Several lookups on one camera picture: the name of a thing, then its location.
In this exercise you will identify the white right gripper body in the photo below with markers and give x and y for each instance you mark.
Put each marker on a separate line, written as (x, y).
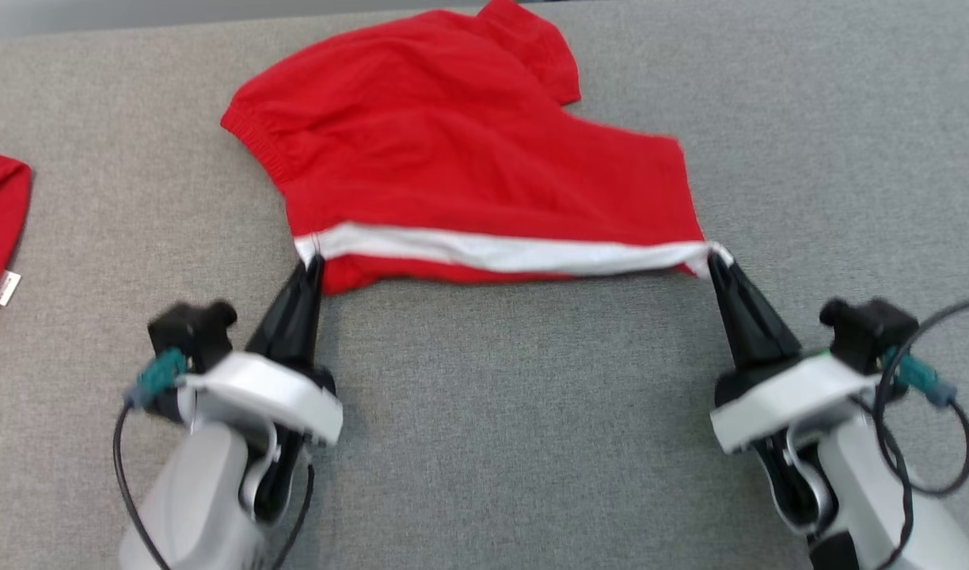
(785, 396)

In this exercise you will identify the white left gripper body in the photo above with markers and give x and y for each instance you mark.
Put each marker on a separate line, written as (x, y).
(263, 392)

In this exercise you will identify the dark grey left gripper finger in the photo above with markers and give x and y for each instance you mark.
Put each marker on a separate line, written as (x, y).
(312, 332)
(283, 328)

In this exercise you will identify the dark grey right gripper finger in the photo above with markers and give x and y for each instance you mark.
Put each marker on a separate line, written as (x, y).
(738, 332)
(769, 332)

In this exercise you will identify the red shorts with white stripe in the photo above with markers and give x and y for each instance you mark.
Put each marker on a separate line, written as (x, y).
(453, 142)

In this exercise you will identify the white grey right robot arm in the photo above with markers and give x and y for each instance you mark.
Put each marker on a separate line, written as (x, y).
(853, 475)

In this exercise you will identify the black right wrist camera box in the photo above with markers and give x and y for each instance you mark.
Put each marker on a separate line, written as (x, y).
(864, 332)

